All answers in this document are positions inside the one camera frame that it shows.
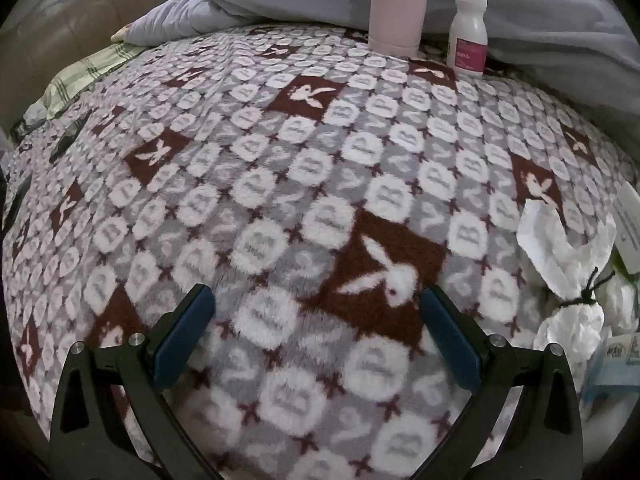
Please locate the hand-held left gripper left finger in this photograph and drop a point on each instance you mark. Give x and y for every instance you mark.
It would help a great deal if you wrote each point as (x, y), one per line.
(180, 340)

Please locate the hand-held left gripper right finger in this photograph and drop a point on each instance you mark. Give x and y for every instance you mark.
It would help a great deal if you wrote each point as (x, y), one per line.
(450, 340)

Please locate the crumpled white tissue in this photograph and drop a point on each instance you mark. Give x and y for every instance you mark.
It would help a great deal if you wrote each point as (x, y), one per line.
(620, 300)
(555, 255)

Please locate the printed fleece blanket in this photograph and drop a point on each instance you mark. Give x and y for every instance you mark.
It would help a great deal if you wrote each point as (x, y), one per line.
(300, 185)

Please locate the white bottle pink label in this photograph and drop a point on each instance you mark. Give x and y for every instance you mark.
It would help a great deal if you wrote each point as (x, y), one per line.
(467, 25)

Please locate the grey-blue duvet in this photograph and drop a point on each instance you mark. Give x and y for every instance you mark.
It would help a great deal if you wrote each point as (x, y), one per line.
(550, 20)

